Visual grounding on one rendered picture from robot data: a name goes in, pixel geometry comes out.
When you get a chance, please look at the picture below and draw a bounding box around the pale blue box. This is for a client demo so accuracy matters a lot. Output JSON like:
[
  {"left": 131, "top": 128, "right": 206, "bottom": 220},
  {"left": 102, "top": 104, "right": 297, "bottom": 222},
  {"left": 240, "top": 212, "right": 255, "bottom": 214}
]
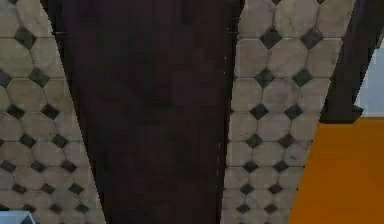
[{"left": 0, "top": 210, "right": 37, "bottom": 224}]

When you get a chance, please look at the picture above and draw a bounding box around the dark brown room door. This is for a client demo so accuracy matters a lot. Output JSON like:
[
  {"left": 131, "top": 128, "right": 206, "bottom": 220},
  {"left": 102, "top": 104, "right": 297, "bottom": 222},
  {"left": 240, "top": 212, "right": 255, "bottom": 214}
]
[{"left": 39, "top": 0, "right": 246, "bottom": 224}]

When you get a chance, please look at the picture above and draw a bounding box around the dark brown door frame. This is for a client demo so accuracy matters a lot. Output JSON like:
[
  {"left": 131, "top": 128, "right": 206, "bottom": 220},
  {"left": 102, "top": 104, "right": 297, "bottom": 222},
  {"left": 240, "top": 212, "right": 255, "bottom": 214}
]
[{"left": 319, "top": 0, "right": 384, "bottom": 125}]

